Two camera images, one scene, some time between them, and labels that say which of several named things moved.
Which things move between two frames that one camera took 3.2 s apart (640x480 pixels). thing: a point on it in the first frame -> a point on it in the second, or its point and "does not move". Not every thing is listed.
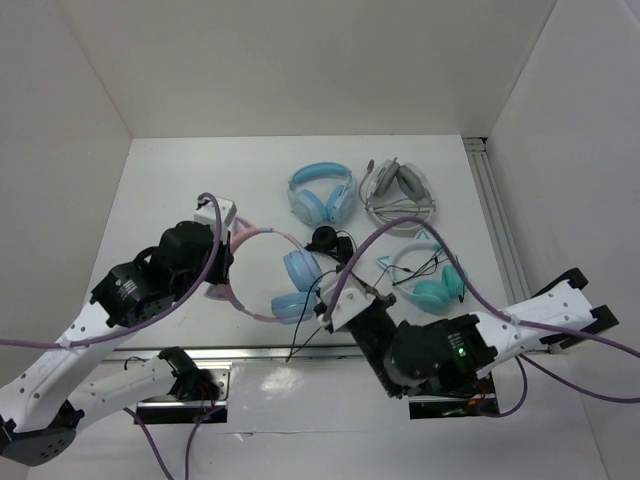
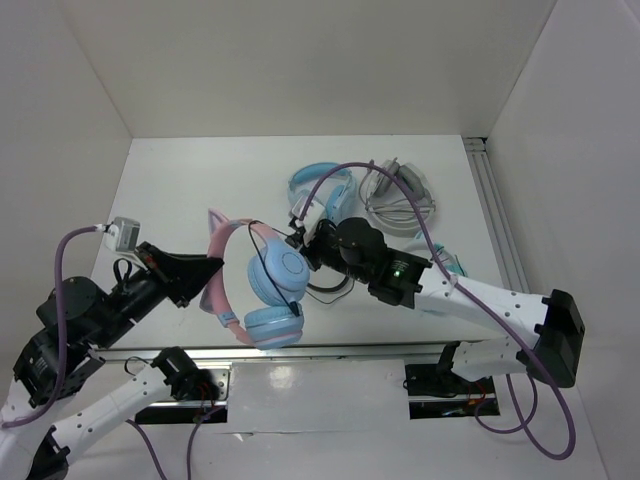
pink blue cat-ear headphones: [303, 273] -> [277, 317]
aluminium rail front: [250, 352] does not move
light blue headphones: [322, 191] does not move
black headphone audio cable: [304, 345] -> [293, 306]
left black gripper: [222, 273] -> [181, 276]
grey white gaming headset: [392, 191] does not move
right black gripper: [380, 300] -> [307, 249]
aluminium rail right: [503, 245] does not move
